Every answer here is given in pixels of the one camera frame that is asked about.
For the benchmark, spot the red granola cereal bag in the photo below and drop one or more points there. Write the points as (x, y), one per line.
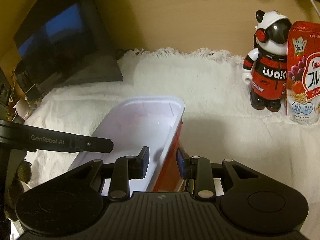
(302, 96)

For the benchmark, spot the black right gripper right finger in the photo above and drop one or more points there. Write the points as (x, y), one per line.
(188, 166)

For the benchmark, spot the black monitor screen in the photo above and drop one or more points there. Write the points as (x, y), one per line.
(64, 42)

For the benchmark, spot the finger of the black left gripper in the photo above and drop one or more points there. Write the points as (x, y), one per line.
(29, 138)

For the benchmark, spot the red panda robot figurine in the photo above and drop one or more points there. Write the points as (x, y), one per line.
(264, 68)

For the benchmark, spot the white fluffy cloth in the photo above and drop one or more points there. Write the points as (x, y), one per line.
(218, 122)

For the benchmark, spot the lavender plastic tray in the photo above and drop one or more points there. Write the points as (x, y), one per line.
(143, 121)

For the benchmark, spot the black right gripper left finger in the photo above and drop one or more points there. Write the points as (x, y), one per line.
(137, 165)

